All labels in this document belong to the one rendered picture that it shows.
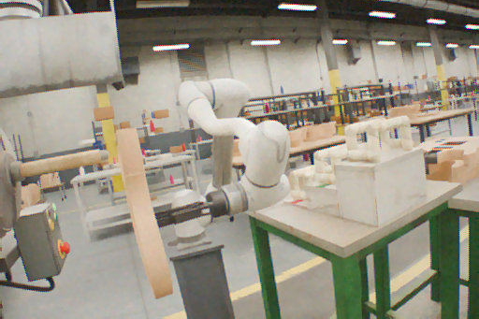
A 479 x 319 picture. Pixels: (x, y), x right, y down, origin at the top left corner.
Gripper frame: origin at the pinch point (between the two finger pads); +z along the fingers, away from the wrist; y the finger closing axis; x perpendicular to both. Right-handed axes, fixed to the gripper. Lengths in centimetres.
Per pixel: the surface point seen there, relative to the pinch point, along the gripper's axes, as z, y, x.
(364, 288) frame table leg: -96, 34, -73
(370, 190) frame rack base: -54, -23, -5
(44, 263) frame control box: 33.2, 14.7, -6.7
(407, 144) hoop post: -75, -23, 3
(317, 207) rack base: -53, 1, -11
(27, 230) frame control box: 35.2, 13.4, 3.9
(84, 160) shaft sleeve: 12.7, -9.0, 18.5
